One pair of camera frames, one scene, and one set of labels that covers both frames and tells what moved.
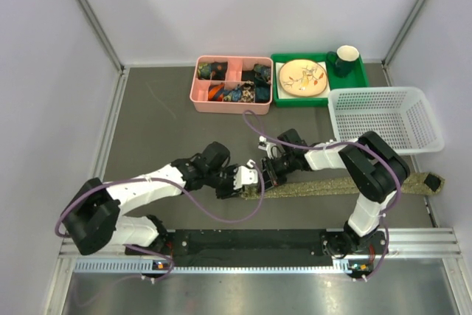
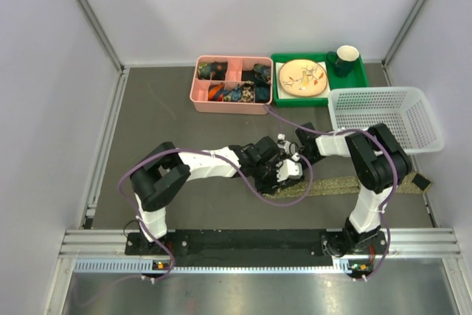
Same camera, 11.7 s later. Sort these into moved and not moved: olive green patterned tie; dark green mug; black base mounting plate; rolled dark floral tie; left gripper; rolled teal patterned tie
Moved: olive green patterned tie; left gripper
Not moved: rolled dark floral tie; rolled teal patterned tie; black base mounting plate; dark green mug
